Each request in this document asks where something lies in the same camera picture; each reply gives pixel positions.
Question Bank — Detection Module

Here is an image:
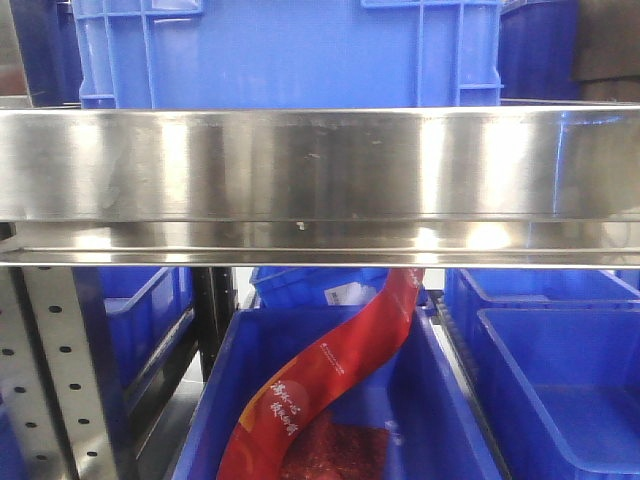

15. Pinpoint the blue rear bin with label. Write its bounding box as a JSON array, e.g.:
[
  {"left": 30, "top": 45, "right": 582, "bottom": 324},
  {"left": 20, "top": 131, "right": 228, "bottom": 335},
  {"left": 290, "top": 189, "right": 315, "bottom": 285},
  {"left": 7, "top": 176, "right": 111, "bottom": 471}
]
[{"left": 250, "top": 266, "right": 390, "bottom": 308}]

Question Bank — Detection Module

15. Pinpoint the blue centre lower bin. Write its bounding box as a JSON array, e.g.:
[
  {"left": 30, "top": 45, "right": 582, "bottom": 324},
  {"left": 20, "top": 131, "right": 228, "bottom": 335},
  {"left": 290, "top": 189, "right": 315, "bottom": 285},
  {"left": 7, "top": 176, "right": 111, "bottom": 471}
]
[{"left": 173, "top": 306, "right": 501, "bottom": 479}]

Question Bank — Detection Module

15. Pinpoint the blue left lower bin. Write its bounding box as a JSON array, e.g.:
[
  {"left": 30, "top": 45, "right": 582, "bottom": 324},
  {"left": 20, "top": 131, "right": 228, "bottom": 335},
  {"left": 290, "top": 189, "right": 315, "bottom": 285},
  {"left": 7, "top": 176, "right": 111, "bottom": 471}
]
[{"left": 98, "top": 267, "right": 195, "bottom": 396}]

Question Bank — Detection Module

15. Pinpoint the blue right lower bin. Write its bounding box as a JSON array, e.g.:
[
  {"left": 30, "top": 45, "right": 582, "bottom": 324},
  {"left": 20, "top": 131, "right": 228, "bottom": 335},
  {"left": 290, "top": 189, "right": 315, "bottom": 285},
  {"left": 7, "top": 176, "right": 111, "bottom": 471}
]
[{"left": 443, "top": 269, "right": 639, "bottom": 479}]

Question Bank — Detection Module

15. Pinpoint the large blue upper bin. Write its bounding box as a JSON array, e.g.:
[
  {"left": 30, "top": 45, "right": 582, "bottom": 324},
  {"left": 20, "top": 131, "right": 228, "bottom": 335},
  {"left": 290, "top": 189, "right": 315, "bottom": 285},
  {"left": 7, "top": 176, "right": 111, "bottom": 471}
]
[{"left": 72, "top": 1, "right": 502, "bottom": 109}]

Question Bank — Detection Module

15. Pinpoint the dark blue upper right bin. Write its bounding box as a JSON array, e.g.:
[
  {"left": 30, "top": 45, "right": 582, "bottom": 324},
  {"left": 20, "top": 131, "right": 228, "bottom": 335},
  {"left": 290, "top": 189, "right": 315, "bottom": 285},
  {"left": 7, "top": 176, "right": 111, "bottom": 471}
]
[{"left": 498, "top": 1, "right": 579, "bottom": 100}]

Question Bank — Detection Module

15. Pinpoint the dark blue bin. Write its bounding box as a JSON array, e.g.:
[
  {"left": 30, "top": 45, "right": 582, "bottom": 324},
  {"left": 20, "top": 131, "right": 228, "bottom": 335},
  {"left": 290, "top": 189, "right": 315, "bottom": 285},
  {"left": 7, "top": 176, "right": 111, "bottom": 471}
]
[
  {"left": 498, "top": 1, "right": 579, "bottom": 100},
  {"left": 8, "top": 1, "right": 82, "bottom": 107}
]

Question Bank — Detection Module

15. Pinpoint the dark blue upper left bin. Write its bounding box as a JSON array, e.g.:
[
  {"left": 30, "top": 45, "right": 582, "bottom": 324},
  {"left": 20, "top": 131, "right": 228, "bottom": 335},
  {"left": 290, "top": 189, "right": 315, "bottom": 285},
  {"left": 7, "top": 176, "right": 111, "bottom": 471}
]
[{"left": 8, "top": 1, "right": 82, "bottom": 107}]

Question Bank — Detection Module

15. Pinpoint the red printed snack bag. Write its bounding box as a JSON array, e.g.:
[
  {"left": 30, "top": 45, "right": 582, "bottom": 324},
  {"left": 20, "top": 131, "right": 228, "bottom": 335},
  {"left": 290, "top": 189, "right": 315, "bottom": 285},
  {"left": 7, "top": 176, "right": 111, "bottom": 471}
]
[{"left": 216, "top": 267, "right": 424, "bottom": 479}]

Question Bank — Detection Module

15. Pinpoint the stainless steel shelf beam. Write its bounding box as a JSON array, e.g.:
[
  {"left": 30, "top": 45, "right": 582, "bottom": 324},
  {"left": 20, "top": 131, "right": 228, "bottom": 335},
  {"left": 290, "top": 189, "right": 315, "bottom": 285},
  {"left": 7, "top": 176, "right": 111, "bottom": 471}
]
[{"left": 1, "top": 104, "right": 639, "bottom": 269}]

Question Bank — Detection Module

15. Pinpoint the perforated steel rack upright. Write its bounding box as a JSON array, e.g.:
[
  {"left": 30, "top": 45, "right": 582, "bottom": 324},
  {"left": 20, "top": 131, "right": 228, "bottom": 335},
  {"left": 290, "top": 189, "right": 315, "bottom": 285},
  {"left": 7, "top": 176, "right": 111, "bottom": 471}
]
[{"left": 1, "top": 267, "right": 137, "bottom": 479}]

